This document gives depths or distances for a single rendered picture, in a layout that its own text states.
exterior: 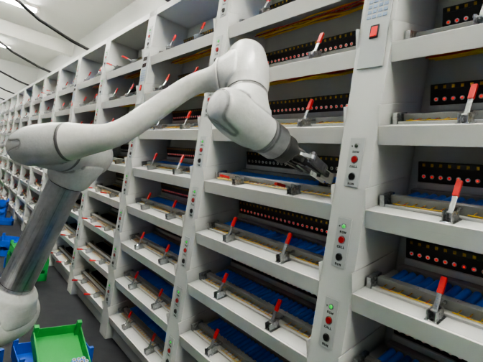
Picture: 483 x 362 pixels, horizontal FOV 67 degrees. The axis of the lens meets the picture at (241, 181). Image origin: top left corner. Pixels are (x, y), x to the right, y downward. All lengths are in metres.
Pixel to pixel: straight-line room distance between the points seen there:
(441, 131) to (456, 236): 0.22
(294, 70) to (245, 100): 0.41
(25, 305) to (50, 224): 0.28
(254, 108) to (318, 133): 0.29
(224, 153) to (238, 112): 0.70
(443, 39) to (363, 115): 0.23
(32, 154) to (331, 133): 0.77
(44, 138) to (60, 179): 0.20
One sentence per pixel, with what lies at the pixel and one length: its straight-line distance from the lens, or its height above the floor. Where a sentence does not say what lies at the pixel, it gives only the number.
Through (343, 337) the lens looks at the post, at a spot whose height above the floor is 0.62.
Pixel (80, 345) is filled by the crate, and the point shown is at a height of 0.09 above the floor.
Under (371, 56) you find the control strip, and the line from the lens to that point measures 1.00.
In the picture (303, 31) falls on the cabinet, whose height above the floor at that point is 1.55.
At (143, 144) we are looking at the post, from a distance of 2.05.
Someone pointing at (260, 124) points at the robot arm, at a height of 1.08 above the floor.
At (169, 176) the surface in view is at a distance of 1.65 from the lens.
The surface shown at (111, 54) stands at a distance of 2.79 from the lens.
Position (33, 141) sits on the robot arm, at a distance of 1.05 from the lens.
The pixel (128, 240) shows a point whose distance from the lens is 2.08.
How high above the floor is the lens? 0.95
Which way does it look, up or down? level
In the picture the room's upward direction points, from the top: 9 degrees clockwise
